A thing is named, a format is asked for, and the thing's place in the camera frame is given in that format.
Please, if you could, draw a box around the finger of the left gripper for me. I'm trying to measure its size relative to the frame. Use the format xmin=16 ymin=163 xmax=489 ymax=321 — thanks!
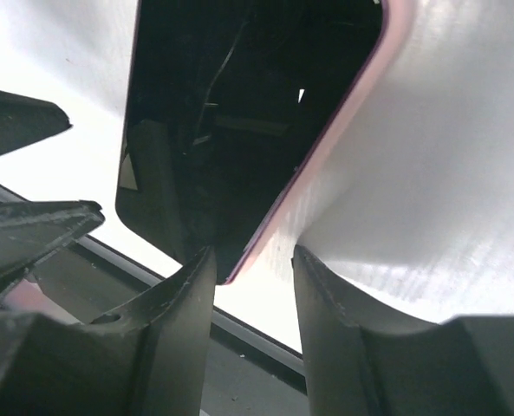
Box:
xmin=0 ymin=201 xmax=105 ymax=298
xmin=0 ymin=90 xmax=71 ymax=156

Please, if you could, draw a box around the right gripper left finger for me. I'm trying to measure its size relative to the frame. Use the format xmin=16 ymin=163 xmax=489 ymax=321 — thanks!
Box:
xmin=0 ymin=248 xmax=217 ymax=415

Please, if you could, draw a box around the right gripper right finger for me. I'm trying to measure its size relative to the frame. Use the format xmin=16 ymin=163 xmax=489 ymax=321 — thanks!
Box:
xmin=292 ymin=246 xmax=514 ymax=415

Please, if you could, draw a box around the purple smartphone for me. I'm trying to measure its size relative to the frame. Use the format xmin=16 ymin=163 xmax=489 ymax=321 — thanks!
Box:
xmin=115 ymin=1 xmax=383 ymax=284

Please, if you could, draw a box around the pink phone case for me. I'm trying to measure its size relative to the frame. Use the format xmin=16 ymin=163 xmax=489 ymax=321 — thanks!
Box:
xmin=217 ymin=1 xmax=418 ymax=285

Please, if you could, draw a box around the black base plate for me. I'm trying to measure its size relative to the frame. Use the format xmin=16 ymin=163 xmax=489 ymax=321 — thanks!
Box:
xmin=0 ymin=187 xmax=308 ymax=415

